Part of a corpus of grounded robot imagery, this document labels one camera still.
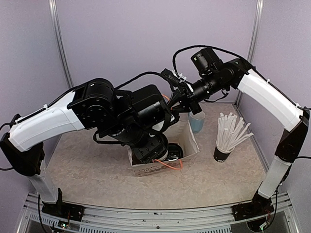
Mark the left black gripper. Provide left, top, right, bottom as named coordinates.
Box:
left=105, top=118, right=167, bottom=165

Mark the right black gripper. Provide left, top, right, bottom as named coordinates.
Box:
left=168, top=70, right=228, bottom=114

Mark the white paper coffee cup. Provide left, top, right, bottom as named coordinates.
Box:
left=167, top=143, right=183, bottom=162

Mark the white paper takeout bag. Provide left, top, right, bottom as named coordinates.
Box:
left=127, top=120, right=200, bottom=177

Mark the black cup holding straws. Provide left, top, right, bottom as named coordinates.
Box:
left=213, top=145, right=235, bottom=163

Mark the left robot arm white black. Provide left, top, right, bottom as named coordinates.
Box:
left=0, top=78, right=172, bottom=216

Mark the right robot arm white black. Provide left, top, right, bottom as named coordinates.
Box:
left=181, top=45, right=310, bottom=216

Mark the blue translucent plastic cup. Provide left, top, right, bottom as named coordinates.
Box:
left=189, top=112, right=206, bottom=133

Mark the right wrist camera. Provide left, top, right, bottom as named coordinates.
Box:
left=160, top=68, right=187, bottom=90

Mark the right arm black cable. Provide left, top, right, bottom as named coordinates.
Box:
left=172, top=45, right=311, bottom=110

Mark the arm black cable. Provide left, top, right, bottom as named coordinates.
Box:
left=172, top=45, right=311, bottom=110
left=0, top=71, right=175, bottom=170

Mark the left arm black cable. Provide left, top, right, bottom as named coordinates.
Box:
left=0, top=71, right=175, bottom=170

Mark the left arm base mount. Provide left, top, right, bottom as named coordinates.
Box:
left=42, top=202, right=85, bottom=222

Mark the aluminium front rail frame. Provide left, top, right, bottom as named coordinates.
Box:
left=15, top=193, right=301, bottom=233

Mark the right aluminium corner post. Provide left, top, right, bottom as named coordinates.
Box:
left=234, top=0, right=264, bottom=107

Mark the aluminium corner post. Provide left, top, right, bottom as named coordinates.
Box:
left=48, top=0, right=74, bottom=88
left=234, top=0, right=264, bottom=107

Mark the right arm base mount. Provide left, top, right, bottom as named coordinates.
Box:
left=231, top=201, right=274, bottom=221

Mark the left aluminium corner post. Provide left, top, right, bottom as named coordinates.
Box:
left=48, top=0, right=74, bottom=88

